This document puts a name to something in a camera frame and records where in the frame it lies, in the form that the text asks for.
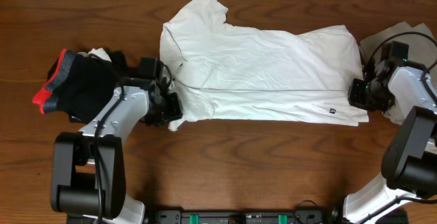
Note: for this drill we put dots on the white folded garment underneath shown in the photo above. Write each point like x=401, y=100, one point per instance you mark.
x=96, y=53

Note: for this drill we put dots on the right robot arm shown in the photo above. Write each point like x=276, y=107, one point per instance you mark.
x=408, y=170

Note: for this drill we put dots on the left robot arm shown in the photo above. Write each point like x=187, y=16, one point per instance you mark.
x=88, y=177

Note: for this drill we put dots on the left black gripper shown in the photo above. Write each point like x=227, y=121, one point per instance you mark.
x=175, y=111

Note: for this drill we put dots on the black red folded garment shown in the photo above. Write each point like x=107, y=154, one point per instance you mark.
x=81, y=86

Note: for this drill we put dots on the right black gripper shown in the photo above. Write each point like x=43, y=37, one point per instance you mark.
x=354, y=98

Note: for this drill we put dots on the white t-shirt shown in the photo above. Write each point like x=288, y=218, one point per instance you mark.
x=226, y=72

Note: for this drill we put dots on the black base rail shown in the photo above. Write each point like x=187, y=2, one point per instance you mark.
x=239, y=217

